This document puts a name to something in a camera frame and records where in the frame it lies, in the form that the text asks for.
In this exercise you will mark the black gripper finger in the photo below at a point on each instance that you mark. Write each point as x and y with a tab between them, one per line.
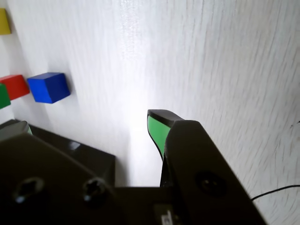
157	130
58	143

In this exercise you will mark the green wooden cube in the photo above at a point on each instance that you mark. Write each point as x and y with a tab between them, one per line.
4	97

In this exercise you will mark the blue wooden cube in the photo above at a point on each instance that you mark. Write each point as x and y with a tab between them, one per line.
48	89

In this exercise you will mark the red wooden cube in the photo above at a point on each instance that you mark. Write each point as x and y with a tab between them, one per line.
16	86

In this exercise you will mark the yellow wooden cube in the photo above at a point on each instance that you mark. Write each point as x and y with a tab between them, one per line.
4	22

